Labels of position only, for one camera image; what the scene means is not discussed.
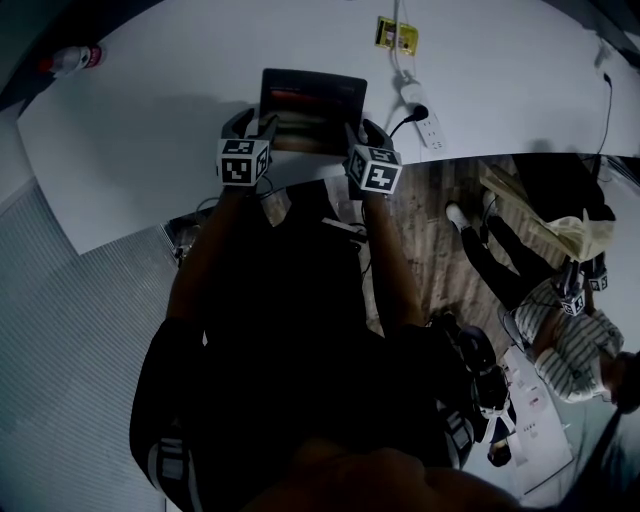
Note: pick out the person's right forearm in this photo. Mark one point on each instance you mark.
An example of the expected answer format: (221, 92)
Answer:
(390, 260)

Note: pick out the white power strip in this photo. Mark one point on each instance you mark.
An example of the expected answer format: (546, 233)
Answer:
(430, 130)

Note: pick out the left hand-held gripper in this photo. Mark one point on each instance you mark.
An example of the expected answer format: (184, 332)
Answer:
(237, 167)

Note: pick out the person's left forearm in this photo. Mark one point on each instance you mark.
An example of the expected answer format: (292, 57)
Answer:
(210, 250)

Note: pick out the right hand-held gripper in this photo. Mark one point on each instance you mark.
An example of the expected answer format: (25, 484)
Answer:
(377, 172)

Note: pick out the small waste bin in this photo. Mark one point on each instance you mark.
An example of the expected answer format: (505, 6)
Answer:
(185, 242)

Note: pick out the dark desk partition panel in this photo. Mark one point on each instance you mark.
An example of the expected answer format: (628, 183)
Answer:
(30, 30)

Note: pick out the dark printed mouse pad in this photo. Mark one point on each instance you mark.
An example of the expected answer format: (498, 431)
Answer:
(312, 107)

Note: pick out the person's black clothing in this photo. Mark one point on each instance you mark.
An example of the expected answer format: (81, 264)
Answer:
(290, 350)

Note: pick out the white printed paper sheet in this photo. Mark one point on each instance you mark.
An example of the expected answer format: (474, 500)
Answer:
(535, 415)

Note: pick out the pale yellow cloth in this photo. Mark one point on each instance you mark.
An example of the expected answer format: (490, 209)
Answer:
(575, 230)

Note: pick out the clear plastic water bottle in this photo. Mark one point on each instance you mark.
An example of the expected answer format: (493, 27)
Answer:
(70, 60)

